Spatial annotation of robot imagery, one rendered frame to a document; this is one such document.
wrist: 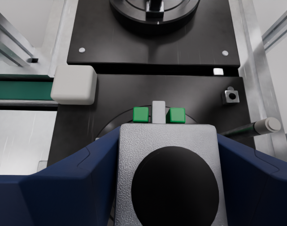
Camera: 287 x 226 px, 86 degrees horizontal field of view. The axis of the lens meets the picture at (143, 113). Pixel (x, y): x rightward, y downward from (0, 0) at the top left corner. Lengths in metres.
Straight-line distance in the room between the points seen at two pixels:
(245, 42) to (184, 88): 0.14
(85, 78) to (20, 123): 0.15
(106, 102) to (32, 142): 0.14
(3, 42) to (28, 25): 0.25
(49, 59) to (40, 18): 0.24
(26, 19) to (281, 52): 0.60
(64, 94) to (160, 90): 0.11
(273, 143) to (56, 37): 0.33
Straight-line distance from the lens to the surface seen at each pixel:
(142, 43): 0.24
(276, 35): 0.34
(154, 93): 0.20
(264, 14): 0.54
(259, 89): 0.27
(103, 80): 0.21
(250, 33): 0.31
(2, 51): 0.28
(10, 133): 0.31
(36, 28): 0.49
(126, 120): 0.17
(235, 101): 0.21
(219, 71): 0.24
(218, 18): 0.30
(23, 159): 0.29
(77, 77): 0.20
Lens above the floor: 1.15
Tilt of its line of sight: 73 degrees down
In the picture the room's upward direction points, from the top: 1 degrees clockwise
